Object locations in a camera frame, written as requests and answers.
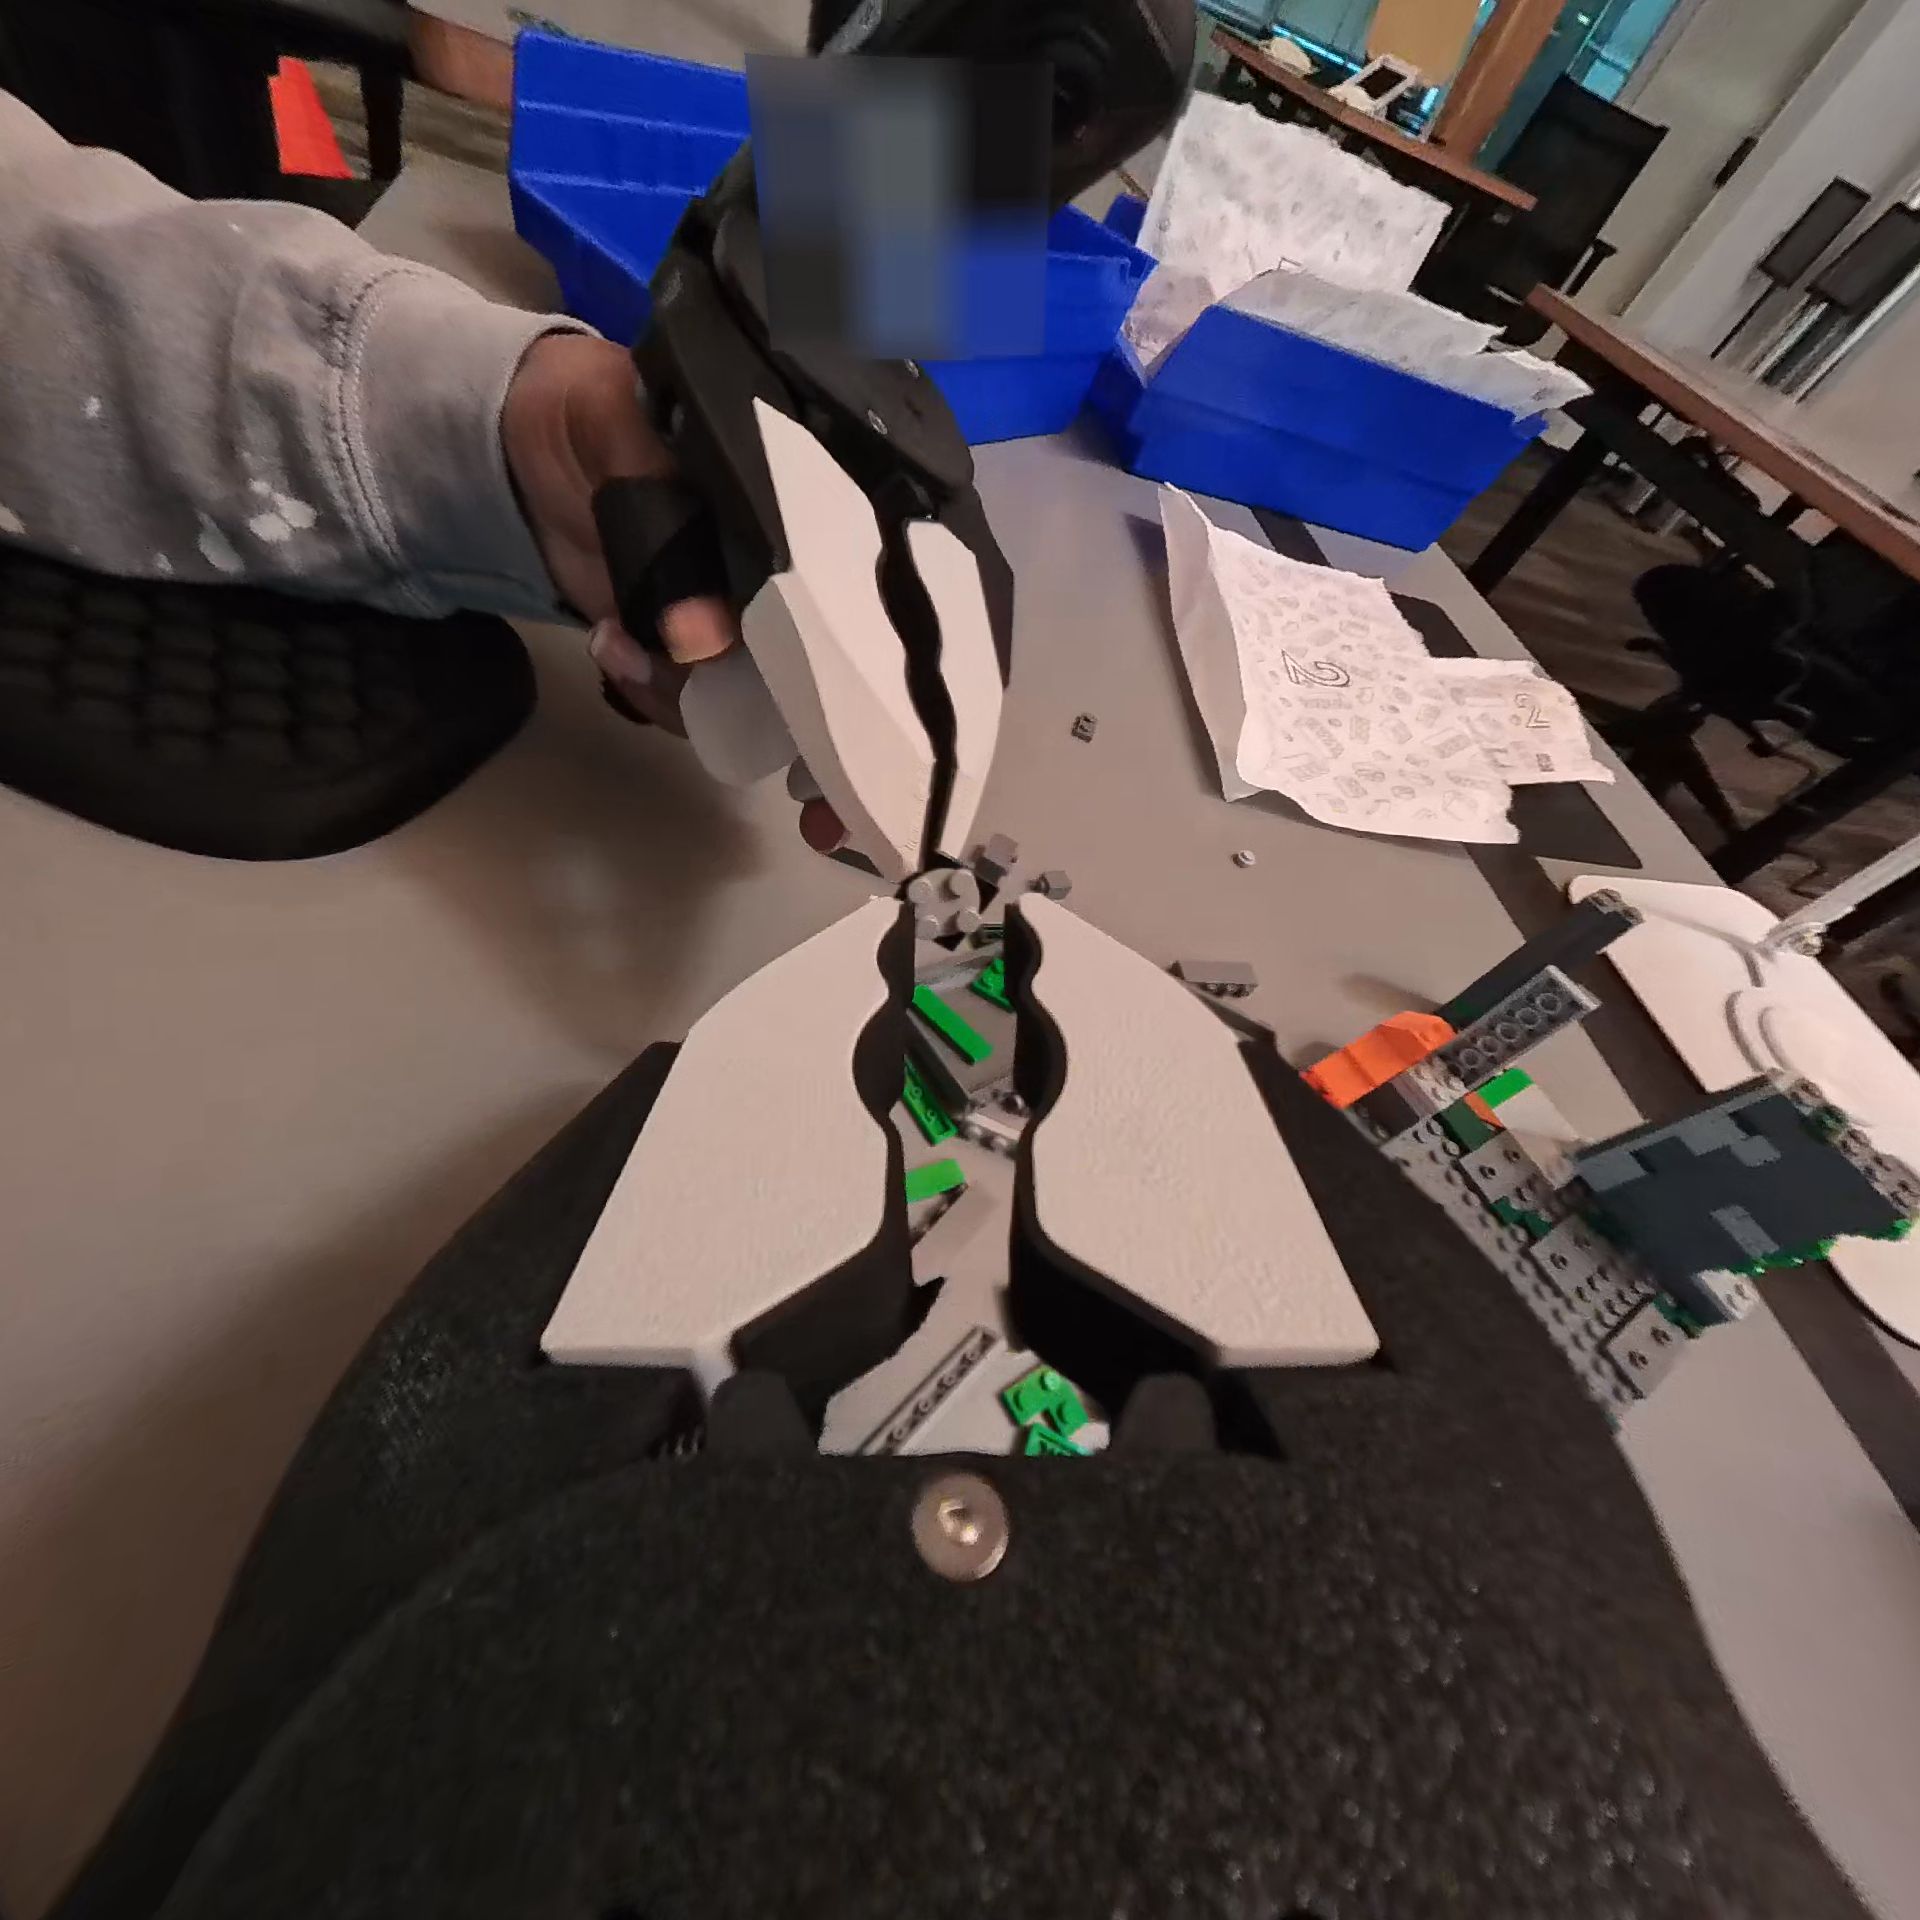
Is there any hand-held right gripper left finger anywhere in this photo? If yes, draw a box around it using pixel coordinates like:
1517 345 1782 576
541 892 925 1388

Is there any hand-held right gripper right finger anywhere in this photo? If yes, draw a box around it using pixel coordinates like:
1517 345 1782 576
1005 896 1386 1388

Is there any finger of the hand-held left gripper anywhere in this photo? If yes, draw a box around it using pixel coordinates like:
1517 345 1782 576
892 506 1013 865
738 401 941 879

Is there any small grey studded lego piece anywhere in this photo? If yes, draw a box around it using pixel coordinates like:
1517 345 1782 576
901 835 1076 938

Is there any person's left forearm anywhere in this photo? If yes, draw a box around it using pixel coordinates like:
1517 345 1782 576
0 91 588 618

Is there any orange lego slope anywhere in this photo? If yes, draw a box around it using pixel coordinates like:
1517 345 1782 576
1302 1016 1461 1106

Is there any small green lego piece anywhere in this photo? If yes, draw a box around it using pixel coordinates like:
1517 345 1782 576
1000 1368 1098 1456

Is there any light grey holed lego plate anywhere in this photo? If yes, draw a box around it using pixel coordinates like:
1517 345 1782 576
856 1330 1009 1449

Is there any grey lego baseplate build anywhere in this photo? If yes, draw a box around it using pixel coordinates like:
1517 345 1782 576
1562 1075 1920 1298
1350 1052 1802 1427

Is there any dark blue-grey lego bar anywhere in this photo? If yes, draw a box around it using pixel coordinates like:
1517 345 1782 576
1435 892 1645 1052

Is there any person's left hand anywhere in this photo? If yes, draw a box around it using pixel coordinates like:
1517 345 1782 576
496 325 857 874

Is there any blue storage bin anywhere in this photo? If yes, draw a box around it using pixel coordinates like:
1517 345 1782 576
1088 197 1548 551
513 32 1148 445

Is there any white printed paper bag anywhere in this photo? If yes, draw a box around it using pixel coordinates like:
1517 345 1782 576
1157 481 1517 848
1405 657 1617 792

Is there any orange traffic cone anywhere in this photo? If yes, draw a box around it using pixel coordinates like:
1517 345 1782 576
272 55 356 184

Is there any black jacket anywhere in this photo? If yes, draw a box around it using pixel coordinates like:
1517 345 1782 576
0 0 424 197

